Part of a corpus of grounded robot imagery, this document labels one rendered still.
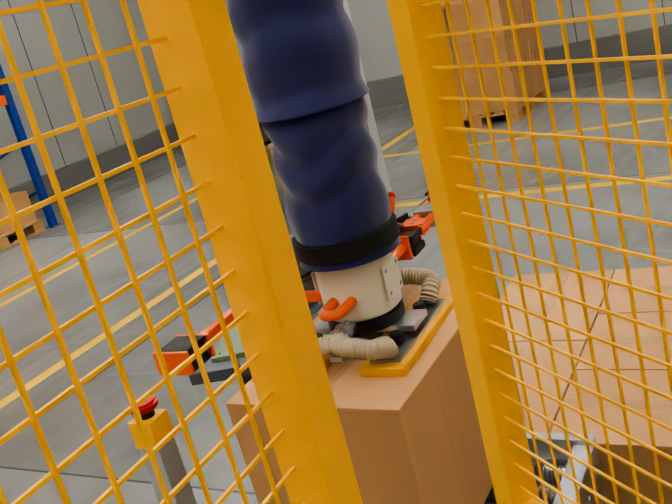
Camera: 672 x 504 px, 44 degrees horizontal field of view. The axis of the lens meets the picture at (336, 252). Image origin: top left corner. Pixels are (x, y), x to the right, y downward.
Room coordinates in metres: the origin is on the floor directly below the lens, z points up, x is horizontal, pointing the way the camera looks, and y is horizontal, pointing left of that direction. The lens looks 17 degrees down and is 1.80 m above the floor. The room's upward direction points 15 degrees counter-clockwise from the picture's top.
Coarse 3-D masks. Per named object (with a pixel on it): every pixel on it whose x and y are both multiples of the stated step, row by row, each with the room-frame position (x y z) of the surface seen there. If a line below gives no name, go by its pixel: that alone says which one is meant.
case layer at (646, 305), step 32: (512, 288) 3.05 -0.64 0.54; (544, 288) 2.97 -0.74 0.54; (576, 288) 2.90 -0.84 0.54; (608, 288) 2.82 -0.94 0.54; (512, 320) 2.76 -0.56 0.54; (576, 320) 2.63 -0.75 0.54; (640, 320) 2.51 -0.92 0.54; (512, 352) 2.51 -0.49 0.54; (544, 352) 2.46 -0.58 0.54; (576, 352) 2.40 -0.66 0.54; (608, 352) 2.35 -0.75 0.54; (544, 384) 2.25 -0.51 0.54; (608, 384) 2.16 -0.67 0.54; (576, 416) 2.04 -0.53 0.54; (608, 416) 2.00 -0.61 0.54; (640, 448) 1.83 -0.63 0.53; (608, 480) 1.88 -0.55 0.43; (640, 480) 1.84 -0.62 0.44
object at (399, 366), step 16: (416, 304) 1.70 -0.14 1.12; (432, 304) 1.74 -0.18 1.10; (448, 304) 1.73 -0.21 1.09; (432, 320) 1.66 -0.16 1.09; (400, 336) 1.57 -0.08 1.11; (416, 336) 1.59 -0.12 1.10; (432, 336) 1.62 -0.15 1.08; (400, 352) 1.54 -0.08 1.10; (416, 352) 1.54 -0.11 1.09; (368, 368) 1.52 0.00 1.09; (384, 368) 1.50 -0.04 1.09; (400, 368) 1.48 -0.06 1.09
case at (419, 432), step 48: (336, 384) 1.52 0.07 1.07; (384, 384) 1.47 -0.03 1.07; (432, 384) 1.48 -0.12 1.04; (240, 432) 1.56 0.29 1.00; (384, 432) 1.38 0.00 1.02; (432, 432) 1.44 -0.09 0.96; (480, 432) 1.63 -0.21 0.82; (384, 480) 1.39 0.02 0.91; (432, 480) 1.41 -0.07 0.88; (480, 480) 1.58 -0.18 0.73
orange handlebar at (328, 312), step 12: (420, 216) 2.07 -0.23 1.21; (432, 216) 2.04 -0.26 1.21; (396, 252) 1.82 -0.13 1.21; (312, 300) 1.69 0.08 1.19; (336, 300) 1.62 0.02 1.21; (348, 300) 1.59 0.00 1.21; (228, 312) 1.71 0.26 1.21; (324, 312) 1.56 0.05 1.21; (336, 312) 1.55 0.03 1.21; (216, 324) 1.66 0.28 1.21; (228, 324) 1.69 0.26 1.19
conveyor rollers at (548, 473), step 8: (536, 464) 1.85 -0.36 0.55; (544, 464) 1.85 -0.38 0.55; (552, 464) 1.84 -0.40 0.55; (536, 472) 1.83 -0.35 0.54; (544, 472) 1.82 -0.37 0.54; (552, 472) 1.81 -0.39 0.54; (536, 480) 1.83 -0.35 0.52; (544, 480) 1.82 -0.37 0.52; (552, 480) 1.81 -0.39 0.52; (560, 480) 1.80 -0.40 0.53; (488, 496) 1.80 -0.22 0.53; (552, 496) 1.72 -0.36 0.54
